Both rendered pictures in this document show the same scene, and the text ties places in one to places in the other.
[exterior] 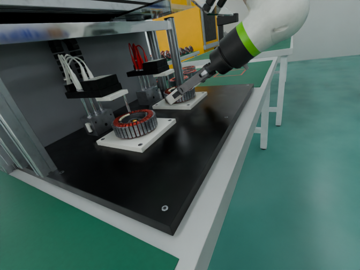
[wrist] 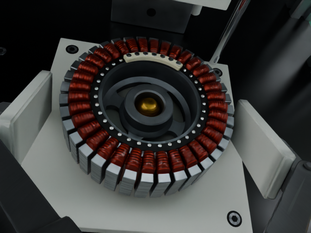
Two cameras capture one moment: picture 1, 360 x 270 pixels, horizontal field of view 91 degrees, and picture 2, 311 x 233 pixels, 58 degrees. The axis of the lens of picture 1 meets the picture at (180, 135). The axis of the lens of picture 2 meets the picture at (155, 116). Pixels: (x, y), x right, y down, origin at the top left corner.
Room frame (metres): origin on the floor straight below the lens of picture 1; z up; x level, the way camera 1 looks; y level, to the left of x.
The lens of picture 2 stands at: (0.55, -0.11, 0.96)
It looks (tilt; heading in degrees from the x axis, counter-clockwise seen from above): 56 degrees down; 41
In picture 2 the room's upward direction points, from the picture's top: 20 degrees clockwise
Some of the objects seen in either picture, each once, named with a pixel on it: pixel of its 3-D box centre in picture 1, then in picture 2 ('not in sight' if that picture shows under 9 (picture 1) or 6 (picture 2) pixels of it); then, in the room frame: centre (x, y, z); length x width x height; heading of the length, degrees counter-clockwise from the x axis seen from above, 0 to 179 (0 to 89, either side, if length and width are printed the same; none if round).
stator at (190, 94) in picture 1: (179, 93); (147, 109); (0.63, -0.03, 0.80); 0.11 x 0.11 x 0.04
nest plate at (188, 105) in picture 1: (180, 99); (142, 127); (0.63, -0.03, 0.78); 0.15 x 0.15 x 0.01; 56
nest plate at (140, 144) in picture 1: (137, 131); not in sight; (0.43, 0.11, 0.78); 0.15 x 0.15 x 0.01; 56
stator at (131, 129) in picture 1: (135, 122); not in sight; (0.43, 0.11, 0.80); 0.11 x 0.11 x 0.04
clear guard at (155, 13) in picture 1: (172, 16); not in sight; (0.68, -0.05, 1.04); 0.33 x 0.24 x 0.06; 56
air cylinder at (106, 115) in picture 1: (99, 121); not in sight; (0.51, 0.23, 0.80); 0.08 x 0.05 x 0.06; 146
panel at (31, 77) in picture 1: (93, 73); not in sight; (0.67, 0.25, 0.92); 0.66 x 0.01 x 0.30; 146
